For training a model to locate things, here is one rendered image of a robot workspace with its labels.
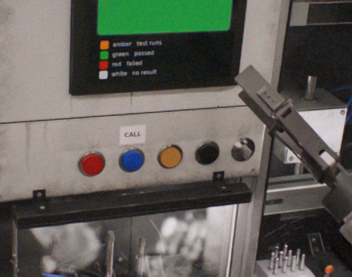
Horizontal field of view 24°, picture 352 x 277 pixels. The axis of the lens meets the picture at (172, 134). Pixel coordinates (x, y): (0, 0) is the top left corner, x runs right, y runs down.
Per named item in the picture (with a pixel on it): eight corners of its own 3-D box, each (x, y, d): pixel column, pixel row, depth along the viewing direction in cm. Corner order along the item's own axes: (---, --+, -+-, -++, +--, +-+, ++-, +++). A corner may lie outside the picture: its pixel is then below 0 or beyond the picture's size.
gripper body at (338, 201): (378, 190, 112) (331, 140, 114) (386, 181, 104) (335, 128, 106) (337, 226, 112) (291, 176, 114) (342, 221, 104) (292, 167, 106)
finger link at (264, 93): (282, 122, 107) (282, 117, 104) (256, 94, 108) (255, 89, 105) (291, 115, 107) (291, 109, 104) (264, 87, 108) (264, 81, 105)
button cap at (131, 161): (122, 172, 120) (124, 153, 119) (119, 167, 122) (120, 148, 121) (142, 170, 121) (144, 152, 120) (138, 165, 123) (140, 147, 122)
